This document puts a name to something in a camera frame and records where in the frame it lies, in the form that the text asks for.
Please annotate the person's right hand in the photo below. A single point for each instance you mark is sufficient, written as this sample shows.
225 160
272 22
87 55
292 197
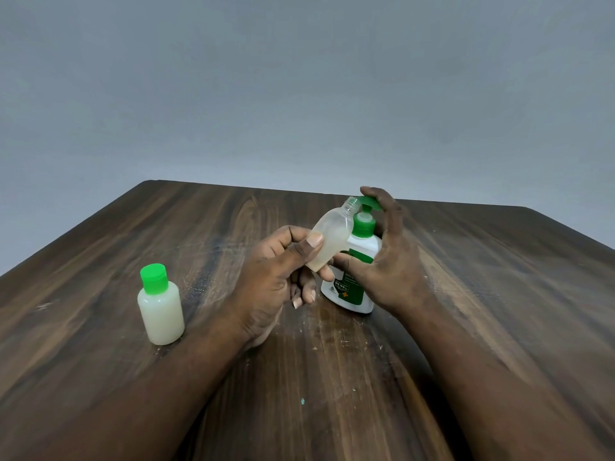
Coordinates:
394 278

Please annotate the person's right forearm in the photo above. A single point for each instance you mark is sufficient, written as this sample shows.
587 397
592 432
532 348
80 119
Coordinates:
504 393

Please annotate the green bottle cap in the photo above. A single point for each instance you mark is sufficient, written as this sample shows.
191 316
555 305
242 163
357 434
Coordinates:
154 278

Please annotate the person's left hand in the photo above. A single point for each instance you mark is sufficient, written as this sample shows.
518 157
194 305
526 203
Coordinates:
259 292

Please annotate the small clear bottle white cap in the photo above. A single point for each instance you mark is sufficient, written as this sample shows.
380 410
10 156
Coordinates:
336 225

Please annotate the person's left forearm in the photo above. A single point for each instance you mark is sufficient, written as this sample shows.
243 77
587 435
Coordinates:
129 403

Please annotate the small clear bottle green-capped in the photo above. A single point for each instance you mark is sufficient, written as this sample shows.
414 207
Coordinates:
161 319

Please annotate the white hand sanitizer pump bottle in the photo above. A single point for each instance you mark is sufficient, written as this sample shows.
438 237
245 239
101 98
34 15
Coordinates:
350 295

